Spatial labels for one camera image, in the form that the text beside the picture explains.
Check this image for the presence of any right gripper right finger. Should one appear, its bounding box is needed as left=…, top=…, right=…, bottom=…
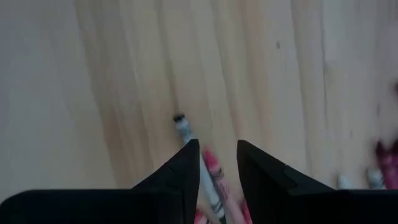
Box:
left=238, top=139, right=335, bottom=224

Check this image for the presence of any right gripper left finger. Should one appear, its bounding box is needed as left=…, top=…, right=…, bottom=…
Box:
left=132, top=139, right=201, bottom=224

